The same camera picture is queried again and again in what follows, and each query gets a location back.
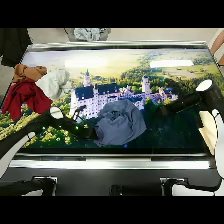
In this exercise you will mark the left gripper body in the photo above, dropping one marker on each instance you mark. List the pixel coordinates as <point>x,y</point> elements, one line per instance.
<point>87,131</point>

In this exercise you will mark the grey-blue shirt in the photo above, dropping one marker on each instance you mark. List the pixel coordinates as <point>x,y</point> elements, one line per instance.
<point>121,125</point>

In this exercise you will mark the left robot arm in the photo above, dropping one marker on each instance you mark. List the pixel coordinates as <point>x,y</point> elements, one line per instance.
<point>40,121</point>

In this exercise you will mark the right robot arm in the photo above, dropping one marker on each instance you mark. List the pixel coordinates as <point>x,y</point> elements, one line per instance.
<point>186,100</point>

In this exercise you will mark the person's forearm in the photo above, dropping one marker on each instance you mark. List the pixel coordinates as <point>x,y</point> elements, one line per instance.
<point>218,41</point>

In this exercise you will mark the pale grey garment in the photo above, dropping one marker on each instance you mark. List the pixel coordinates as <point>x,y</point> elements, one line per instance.
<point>55,83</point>

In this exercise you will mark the red garment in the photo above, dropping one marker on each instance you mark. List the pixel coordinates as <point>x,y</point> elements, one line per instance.
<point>26,98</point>

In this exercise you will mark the brown garment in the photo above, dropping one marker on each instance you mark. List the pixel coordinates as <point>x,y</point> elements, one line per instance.
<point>28,71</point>

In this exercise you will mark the black garment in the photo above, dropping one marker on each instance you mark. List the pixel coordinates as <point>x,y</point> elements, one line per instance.
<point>13,45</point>

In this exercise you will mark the cream garment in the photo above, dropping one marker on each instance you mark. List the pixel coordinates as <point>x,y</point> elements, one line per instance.
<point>207,130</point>

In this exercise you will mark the silver frame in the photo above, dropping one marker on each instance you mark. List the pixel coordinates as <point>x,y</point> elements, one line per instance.
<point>110,164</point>

